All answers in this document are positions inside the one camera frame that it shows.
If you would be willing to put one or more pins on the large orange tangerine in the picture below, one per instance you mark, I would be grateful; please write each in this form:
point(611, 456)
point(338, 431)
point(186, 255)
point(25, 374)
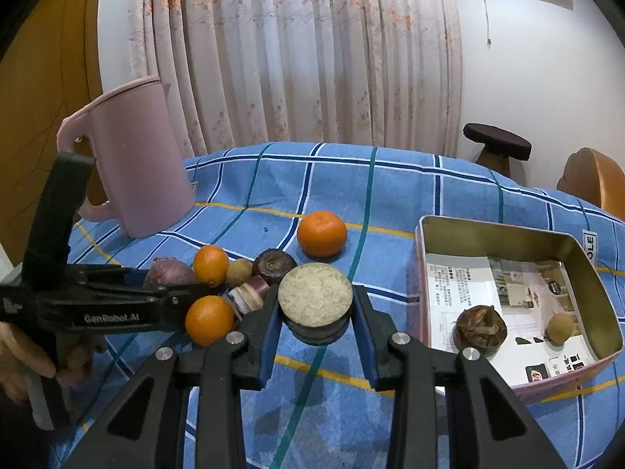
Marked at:
point(322, 234)

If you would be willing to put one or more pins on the printed paper in tin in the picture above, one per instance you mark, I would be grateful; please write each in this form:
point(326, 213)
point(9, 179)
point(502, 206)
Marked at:
point(526, 294)

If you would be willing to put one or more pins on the rectangular metal tin box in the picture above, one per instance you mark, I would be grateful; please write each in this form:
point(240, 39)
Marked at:
point(464, 237)

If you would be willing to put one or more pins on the person's left hand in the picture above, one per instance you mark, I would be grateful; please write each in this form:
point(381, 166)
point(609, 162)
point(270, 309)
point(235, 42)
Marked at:
point(18, 352)

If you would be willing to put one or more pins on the small orange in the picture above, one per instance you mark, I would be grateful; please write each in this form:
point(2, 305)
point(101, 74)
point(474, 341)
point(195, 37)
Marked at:
point(210, 265)
point(209, 319)

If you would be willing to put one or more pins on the tan longan in tin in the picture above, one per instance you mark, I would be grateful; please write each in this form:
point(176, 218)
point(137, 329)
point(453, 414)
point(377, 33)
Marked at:
point(560, 328)

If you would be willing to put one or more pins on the wooden door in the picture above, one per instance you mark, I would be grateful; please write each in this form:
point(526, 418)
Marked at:
point(48, 71)

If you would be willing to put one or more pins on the dark round stool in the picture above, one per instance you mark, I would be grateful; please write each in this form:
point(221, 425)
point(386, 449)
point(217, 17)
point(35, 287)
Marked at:
point(499, 147)

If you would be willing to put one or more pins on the orange leather armchair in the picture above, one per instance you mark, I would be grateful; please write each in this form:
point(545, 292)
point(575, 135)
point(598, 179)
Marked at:
point(596, 178)

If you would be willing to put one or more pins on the dark brown water chestnut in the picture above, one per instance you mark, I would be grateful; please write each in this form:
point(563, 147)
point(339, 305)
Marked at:
point(272, 265)

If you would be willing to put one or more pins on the small orange lower left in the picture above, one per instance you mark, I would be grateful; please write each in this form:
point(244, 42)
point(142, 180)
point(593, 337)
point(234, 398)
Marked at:
point(209, 319)

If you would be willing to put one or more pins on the small orange upper left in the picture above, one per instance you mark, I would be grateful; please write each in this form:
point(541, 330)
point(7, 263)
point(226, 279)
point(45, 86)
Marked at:
point(210, 265)

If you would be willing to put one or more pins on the floral beige curtain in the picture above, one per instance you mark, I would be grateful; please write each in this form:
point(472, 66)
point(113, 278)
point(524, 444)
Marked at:
point(243, 72)

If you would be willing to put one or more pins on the purple round sweet potato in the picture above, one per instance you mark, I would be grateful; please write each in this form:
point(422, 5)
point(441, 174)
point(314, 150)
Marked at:
point(168, 271)

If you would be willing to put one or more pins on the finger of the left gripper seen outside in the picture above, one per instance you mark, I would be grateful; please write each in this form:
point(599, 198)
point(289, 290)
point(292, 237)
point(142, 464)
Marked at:
point(179, 298)

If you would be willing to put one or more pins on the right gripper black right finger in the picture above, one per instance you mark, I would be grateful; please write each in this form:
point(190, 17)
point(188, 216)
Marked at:
point(487, 424)

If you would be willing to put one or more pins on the small brown longan fruit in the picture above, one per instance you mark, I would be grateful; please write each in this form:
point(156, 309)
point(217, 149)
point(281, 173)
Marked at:
point(239, 272)

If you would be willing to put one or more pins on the pink electric kettle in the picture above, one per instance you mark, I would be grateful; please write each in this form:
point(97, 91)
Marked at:
point(136, 156)

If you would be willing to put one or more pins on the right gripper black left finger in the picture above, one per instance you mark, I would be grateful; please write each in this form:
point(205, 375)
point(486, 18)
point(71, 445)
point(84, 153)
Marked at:
point(145, 425)

